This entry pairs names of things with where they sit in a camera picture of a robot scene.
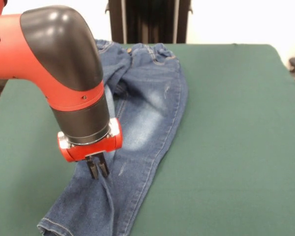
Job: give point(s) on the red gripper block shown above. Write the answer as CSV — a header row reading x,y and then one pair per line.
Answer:
x,y
96,148

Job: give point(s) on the blue denim jeans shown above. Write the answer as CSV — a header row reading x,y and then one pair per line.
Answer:
x,y
142,147

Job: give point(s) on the dark green table cloth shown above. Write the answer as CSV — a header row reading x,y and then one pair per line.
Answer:
x,y
223,123

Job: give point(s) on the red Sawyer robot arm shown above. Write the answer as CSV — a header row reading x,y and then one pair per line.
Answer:
x,y
59,61

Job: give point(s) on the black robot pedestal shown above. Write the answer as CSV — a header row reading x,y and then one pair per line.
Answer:
x,y
150,22

